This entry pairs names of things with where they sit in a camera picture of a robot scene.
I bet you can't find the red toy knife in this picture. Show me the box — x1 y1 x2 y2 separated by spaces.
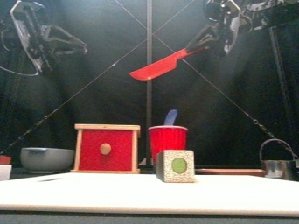
128 47 207 81

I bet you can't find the toy sushi roll block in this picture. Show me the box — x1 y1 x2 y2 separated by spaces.
154 149 196 184

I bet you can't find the blue plastic utensil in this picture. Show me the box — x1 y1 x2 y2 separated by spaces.
163 108 180 127

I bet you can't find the red plastic cup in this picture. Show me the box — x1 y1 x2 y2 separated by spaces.
147 125 190 165

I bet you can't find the wooden box with red drawer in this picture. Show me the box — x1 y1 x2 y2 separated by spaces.
69 123 143 175

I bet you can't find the grey bowl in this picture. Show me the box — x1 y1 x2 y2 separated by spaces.
19 146 76 175

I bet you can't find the small red and white box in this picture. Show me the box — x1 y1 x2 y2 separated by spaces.
0 155 13 182

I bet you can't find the pink brown flat tray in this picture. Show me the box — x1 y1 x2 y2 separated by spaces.
194 167 268 178

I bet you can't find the white cutting board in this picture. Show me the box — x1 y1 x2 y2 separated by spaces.
0 172 299 218

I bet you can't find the grey arm cable loop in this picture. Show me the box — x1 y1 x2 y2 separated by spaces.
0 64 43 78

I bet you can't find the grey vertical frame pole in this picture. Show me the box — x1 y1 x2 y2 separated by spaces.
144 0 155 168

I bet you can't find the thin brace cable with turnbuckle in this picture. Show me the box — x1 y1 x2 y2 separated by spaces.
114 0 299 160

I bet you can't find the small metal pot with handle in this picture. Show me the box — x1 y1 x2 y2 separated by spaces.
258 137 299 182

